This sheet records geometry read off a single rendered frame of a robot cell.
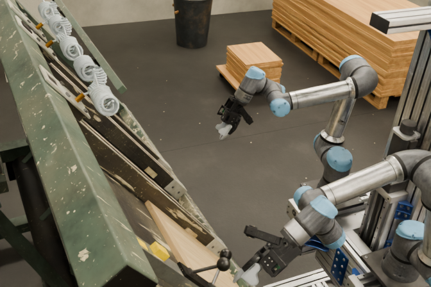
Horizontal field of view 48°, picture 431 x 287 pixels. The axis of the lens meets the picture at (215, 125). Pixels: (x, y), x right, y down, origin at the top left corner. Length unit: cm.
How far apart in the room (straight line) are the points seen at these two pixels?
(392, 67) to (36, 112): 434
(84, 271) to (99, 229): 8
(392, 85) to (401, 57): 32
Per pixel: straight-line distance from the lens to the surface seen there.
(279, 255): 146
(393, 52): 519
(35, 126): 129
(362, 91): 211
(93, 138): 159
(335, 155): 230
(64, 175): 109
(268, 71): 520
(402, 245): 203
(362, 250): 234
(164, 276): 134
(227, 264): 136
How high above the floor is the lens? 255
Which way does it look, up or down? 33 degrees down
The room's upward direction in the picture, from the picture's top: 3 degrees clockwise
